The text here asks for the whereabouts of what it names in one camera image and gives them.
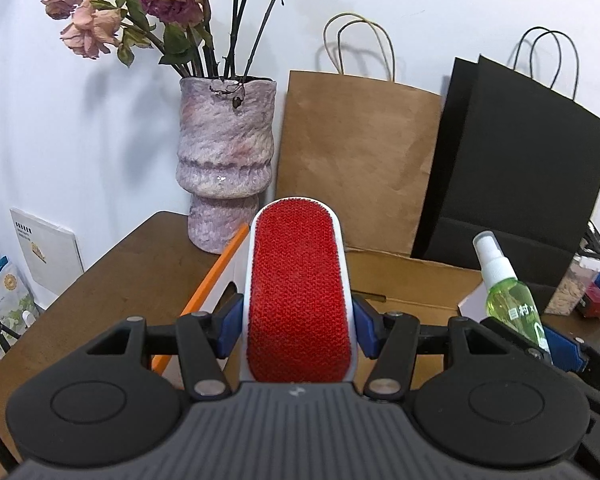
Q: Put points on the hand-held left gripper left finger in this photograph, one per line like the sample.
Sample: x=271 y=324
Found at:
x=230 y=322

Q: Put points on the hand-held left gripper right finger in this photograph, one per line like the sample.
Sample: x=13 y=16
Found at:
x=365 y=325

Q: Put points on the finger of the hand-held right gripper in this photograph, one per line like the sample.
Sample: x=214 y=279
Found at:
x=566 y=351
x=515 y=337

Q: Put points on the green spray bottle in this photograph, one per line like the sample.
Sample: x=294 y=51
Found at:
x=507 y=290

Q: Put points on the red cardboard box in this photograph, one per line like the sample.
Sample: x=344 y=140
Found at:
x=405 y=280

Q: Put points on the red and white lint brush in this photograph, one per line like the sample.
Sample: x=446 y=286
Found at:
x=297 y=290

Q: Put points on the flat red box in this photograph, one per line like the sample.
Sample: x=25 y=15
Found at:
x=596 y=302

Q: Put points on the clear container of seeds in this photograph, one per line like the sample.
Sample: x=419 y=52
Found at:
x=570 y=285

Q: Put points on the purple ceramic vase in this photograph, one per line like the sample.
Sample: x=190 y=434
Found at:
x=225 y=160

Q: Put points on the brown paper bag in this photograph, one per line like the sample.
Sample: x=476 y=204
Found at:
x=355 y=160

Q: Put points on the black paper bag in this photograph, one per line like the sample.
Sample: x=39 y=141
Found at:
x=520 y=170

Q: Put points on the white booklet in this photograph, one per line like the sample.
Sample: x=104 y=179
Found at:
x=47 y=255

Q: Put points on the white and green packet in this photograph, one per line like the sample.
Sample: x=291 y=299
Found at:
x=7 y=300

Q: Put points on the dried rose bouquet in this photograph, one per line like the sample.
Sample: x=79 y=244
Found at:
x=170 y=5

